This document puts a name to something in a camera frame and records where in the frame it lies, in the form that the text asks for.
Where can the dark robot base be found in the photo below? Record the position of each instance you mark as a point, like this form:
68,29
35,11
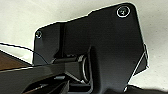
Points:
106,46

